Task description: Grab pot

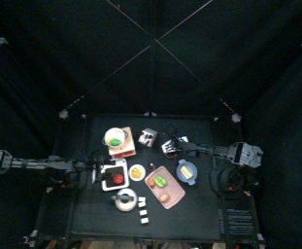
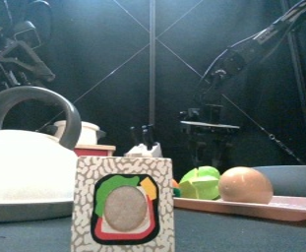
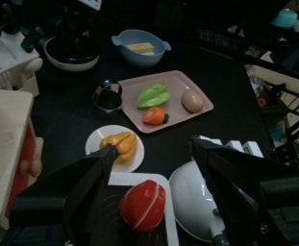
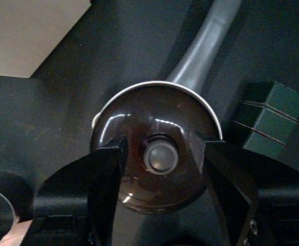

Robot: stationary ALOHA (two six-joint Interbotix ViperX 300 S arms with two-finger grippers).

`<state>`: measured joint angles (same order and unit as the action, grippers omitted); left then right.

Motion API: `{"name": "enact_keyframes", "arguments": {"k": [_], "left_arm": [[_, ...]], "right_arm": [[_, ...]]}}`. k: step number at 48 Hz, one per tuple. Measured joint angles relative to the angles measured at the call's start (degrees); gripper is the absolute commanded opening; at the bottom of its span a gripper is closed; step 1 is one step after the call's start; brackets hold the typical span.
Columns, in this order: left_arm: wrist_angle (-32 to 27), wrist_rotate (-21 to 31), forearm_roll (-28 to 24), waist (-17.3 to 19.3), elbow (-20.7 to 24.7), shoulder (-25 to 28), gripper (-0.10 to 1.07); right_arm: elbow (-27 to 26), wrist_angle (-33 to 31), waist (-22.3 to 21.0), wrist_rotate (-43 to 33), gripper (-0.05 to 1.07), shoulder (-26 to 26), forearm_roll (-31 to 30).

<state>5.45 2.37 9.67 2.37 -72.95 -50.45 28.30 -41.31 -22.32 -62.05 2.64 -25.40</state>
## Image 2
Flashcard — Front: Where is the dark blue bowl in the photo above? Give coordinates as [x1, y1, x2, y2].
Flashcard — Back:
[252, 164, 306, 199]

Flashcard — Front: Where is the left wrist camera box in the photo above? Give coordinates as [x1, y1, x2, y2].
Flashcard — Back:
[11, 21, 43, 49]

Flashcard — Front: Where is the white kettle with grey handle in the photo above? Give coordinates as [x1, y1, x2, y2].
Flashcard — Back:
[0, 86, 83, 224]

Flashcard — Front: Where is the dark side frame pole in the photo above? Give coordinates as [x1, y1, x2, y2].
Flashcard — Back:
[281, 0, 306, 165]

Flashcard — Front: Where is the white pot with lid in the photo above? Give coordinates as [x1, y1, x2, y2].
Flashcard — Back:
[50, 119, 109, 147]

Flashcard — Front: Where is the green toy lettuce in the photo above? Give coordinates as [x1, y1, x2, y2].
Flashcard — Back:
[178, 165, 223, 201]

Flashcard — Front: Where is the brown toy egg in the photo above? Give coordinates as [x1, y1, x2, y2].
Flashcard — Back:
[217, 166, 275, 205]

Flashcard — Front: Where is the white knife block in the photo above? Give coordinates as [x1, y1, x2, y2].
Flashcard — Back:
[124, 142, 165, 158]

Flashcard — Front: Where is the patterned box with sandwich print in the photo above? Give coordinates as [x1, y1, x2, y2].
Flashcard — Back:
[70, 156, 177, 252]

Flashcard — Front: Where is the red box with wooden top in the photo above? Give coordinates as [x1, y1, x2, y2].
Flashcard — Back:
[73, 144, 117, 158]

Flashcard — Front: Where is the small orange toy piece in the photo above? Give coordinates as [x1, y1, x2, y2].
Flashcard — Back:
[173, 178, 182, 198]

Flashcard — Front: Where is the black knife handle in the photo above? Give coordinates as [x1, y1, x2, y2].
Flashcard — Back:
[146, 123, 157, 151]
[129, 126, 141, 147]
[141, 124, 150, 148]

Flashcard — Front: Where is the grey vertical frame pole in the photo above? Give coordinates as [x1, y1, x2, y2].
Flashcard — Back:
[149, 0, 157, 126]

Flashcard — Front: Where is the pink tray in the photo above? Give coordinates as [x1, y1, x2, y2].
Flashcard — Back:
[173, 195, 306, 222]

